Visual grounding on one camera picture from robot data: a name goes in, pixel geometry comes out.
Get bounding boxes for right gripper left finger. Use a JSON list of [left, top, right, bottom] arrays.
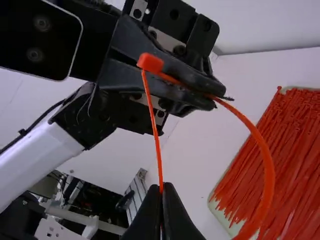
[[119, 184, 163, 240]]

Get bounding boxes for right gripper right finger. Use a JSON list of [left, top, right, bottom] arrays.
[[162, 182, 209, 240]]

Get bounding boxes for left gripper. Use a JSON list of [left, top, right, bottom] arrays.
[[69, 0, 227, 137]]

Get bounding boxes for orange cable tie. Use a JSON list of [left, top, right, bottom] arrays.
[[136, 52, 276, 240]]

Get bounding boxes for silver rails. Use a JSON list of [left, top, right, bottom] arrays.
[[124, 167, 149, 226]]

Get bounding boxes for pale tray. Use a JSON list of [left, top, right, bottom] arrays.
[[206, 85, 320, 240]]

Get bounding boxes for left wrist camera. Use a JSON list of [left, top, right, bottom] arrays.
[[0, 0, 84, 82]]

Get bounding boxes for black cable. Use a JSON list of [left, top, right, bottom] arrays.
[[0, 101, 66, 154]]

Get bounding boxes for row of orange cable ties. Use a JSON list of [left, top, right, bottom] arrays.
[[208, 86, 320, 240]]

